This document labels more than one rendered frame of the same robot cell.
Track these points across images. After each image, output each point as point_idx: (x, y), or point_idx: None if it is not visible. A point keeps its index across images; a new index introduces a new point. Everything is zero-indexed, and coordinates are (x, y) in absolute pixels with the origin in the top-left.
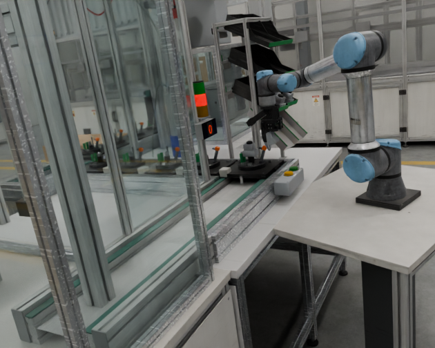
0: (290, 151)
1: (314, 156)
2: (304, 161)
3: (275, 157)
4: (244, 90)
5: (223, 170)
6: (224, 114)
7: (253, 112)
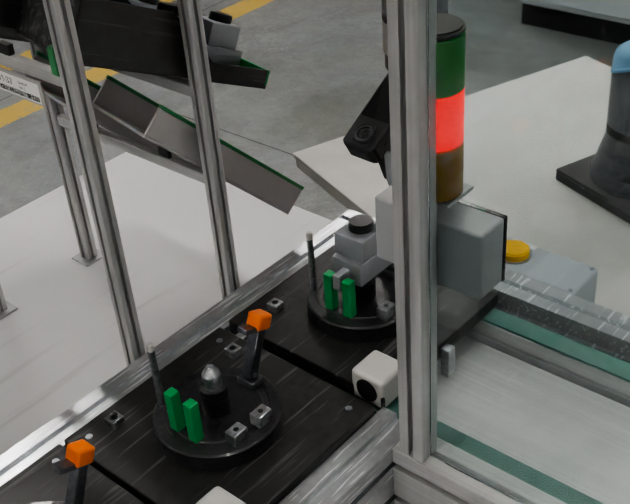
0: (38, 230)
1: (164, 201)
2: (199, 227)
3: (57, 271)
4: (134, 37)
5: (396, 373)
6: (97, 178)
7: (207, 116)
